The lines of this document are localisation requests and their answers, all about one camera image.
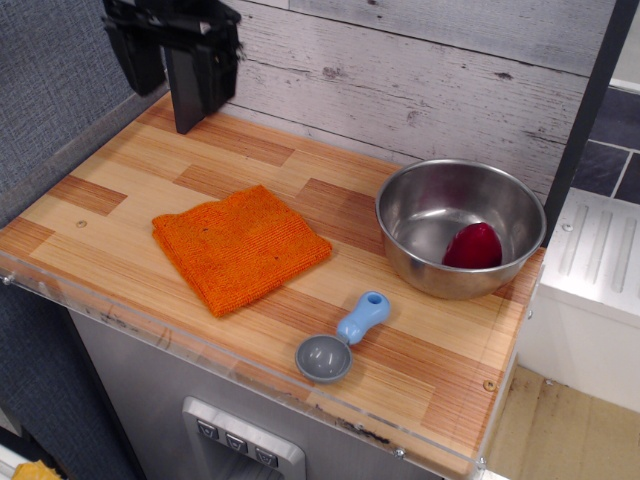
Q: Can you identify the silver toy fridge cabinet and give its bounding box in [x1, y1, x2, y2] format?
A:
[72, 313, 484, 479]

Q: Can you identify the dark grey post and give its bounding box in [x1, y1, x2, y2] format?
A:
[164, 47, 210, 134]
[542, 0, 639, 248]

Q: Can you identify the grey dispenser button panel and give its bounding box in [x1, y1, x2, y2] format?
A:
[182, 396, 307, 479]

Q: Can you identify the blue grey ice cream scoop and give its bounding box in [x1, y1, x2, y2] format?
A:
[294, 291, 391, 384]

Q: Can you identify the yellow object at corner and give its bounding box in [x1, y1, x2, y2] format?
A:
[11, 461, 62, 480]

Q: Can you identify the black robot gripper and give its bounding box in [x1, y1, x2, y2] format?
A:
[103, 0, 241, 115]

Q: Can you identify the red plastic fruit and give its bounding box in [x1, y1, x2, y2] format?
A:
[442, 222, 502, 269]

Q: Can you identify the dark grey left post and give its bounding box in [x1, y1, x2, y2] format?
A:
[164, 47, 210, 134]

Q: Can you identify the orange knitted towel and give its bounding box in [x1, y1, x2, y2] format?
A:
[152, 185, 332, 317]

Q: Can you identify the white toy sink unit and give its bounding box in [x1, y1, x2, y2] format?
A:
[517, 189, 639, 411]

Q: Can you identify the dark grey right post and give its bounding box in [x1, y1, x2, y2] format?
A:
[542, 0, 639, 248]

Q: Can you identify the clear acrylic front guard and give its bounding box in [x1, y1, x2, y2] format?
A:
[1, 245, 494, 479]

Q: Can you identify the stainless steel bowl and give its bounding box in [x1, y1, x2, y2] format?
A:
[375, 159, 547, 300]

